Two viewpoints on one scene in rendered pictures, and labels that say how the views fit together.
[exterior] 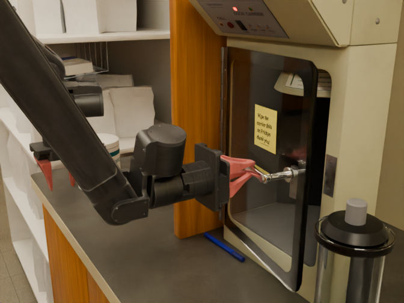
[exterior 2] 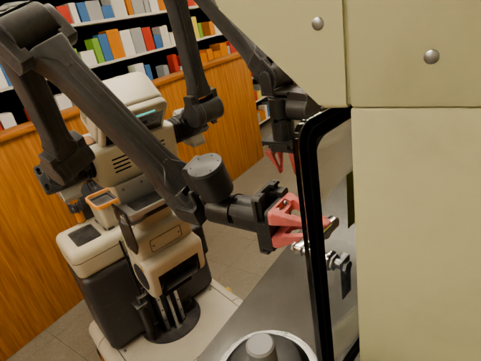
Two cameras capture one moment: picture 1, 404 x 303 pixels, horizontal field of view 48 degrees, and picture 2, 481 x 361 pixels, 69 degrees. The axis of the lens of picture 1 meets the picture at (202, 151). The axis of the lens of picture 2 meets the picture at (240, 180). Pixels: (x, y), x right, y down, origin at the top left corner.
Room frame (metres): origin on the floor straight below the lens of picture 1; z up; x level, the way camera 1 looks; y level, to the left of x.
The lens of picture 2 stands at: (0.50, -0.44, 1.49)
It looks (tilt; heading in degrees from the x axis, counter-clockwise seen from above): 25 degrees down; 71
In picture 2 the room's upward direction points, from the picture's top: 11 degrees counter-clockwise
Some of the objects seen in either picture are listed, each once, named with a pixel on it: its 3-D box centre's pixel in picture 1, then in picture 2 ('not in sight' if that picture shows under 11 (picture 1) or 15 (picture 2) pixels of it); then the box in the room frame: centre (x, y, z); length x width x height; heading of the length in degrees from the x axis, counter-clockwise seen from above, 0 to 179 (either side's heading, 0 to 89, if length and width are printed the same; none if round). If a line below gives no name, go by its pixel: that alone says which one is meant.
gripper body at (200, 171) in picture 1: (195, 180); (256, 214); (0.68, 0.01, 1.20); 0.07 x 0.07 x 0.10; 32
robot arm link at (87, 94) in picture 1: (72, 88); (293, 93); (0.91, 0.26, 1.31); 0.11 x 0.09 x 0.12; 108
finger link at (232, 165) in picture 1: (231, 174); (296, 224); (0.71, -0.05, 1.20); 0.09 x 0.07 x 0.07; 122
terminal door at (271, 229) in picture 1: (258, 160); (370, 224); (0.80, -0.11, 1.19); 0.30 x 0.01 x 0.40; 22
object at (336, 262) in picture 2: not in sight; (341, 276); (0.71, -0.16, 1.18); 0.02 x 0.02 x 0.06; 22
